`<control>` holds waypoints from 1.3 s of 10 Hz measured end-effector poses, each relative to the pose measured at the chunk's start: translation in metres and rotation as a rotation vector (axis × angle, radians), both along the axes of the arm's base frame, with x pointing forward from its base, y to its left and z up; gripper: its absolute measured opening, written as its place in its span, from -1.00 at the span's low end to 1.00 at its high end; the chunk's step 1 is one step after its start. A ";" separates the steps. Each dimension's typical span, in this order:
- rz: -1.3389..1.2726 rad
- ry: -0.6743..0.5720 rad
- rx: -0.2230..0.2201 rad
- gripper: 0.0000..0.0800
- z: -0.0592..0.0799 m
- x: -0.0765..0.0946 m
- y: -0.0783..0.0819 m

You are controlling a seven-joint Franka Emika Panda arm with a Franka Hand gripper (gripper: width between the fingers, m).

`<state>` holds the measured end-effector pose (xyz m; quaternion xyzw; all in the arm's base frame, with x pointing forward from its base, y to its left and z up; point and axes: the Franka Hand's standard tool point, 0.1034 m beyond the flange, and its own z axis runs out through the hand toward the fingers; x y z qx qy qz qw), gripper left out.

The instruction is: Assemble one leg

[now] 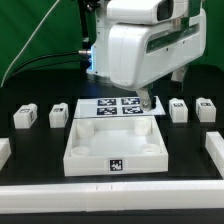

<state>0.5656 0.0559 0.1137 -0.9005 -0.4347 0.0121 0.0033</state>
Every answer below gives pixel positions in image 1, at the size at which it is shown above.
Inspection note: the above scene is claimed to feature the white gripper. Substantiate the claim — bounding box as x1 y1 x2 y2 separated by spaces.
108 9 206 111

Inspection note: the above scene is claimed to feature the white square tabletop tray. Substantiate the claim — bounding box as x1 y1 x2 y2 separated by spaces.
63 116 168 176

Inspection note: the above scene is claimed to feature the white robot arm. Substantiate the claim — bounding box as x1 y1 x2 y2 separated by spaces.
87 0 206 110

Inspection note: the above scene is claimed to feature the marker sheet with tags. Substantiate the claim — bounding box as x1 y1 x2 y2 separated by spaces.
74 97 165 119

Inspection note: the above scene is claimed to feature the white right fence block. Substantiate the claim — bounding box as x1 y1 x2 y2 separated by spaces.
205 132 224 179

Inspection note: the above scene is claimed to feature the white fence block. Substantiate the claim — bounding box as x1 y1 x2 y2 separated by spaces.
205 132 224 179
0 138 11 171

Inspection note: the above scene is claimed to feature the white front fence bar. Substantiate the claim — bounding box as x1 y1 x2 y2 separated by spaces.
0 180 224 214

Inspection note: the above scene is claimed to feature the green backdrop cloth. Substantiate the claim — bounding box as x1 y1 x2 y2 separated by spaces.
0 0 224 86

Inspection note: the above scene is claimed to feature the white left fence block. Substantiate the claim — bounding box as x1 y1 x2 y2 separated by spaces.
0 138 11 171

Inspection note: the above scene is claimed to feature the black cable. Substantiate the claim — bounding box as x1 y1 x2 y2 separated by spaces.
13 0 93 76

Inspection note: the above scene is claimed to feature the white cable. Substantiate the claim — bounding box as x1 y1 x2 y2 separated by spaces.
0 0 63 88

